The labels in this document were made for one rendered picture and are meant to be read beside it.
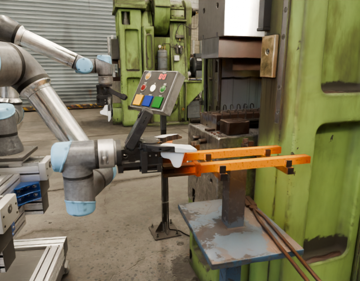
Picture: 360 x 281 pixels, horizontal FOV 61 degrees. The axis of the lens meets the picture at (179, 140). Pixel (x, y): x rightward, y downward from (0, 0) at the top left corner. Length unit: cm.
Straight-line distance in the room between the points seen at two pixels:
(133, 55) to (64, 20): 344
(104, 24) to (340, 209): 855
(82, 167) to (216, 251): 47
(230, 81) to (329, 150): 69
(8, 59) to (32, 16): 851
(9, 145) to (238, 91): 126
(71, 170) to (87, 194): 8
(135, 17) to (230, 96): 474
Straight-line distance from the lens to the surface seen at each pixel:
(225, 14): 148
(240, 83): 187
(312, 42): 128
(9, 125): 165
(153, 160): 79
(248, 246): 101
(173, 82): 193
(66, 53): 160
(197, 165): 83
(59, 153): 78
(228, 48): 153
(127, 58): 635
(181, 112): 652
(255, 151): 105
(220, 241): 102
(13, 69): 89
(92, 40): 938
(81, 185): 80
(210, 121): 159
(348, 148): 158
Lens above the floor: 123
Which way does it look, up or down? 14 degrees down
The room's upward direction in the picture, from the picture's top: straight up
